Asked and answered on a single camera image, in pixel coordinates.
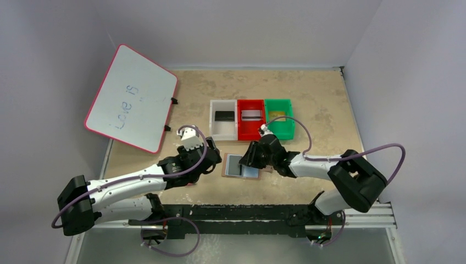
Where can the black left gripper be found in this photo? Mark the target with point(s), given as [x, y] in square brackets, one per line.
[184, 153]

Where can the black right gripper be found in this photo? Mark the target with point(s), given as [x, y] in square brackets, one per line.
[251, 155]

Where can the brown leather card holder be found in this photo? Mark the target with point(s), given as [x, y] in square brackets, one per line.
[232, 168]

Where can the red plastic bin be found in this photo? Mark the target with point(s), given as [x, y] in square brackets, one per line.
[249, 130]

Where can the white plastic bin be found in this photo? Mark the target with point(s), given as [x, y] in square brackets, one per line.
[223, 130]

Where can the green plastic bin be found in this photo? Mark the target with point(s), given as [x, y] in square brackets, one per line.
[283, 128]

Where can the pink framed whiteboard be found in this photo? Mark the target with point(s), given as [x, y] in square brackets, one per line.
[133, 102]

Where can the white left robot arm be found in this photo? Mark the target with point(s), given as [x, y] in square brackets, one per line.
[83, 204]

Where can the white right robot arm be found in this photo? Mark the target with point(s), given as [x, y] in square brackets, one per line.
[357, 183]

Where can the silver striped card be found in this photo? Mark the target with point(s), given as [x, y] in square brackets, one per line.
[251, 115]

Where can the gold card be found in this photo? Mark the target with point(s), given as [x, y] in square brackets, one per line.
[275, 114]

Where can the black card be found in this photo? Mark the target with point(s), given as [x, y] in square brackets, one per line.
[224, 116]

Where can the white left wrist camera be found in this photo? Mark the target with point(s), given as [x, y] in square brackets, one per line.
[189, 138]

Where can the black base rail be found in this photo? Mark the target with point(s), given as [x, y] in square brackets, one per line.
[295, 221]

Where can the aluminium frame rail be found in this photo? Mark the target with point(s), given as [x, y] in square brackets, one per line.
[381, 215]

